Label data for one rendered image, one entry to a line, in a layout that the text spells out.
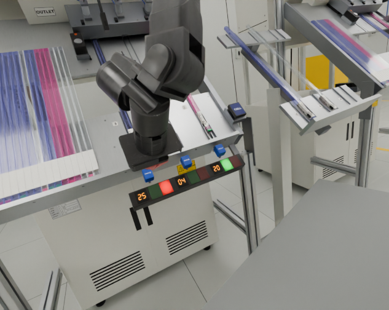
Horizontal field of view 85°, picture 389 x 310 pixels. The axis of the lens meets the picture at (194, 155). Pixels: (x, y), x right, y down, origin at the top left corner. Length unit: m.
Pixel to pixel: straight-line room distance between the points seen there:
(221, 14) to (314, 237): 2.86
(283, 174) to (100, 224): 0.79
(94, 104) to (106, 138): 1.87
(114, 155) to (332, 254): 0.51
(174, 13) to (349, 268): 0.43
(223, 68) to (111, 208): 2.42
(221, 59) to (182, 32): 2.69
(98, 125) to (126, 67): 0.34
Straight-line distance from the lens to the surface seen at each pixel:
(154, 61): 0.28
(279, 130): 0.92
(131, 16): 0.96
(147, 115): 0.30
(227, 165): 0.63
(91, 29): 0.91
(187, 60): 0.28
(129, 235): 1.03
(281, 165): 0.98
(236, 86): 3.08
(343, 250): 0.45
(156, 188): 0.56
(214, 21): 3.01
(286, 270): 0.41
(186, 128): 0.65
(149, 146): 0.36
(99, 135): 0.64
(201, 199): 1.07
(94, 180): 0.56
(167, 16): 0.31
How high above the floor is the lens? 0.91
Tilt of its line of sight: 19 degrees down
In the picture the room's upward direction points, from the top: 11 degrees counter-clockwise
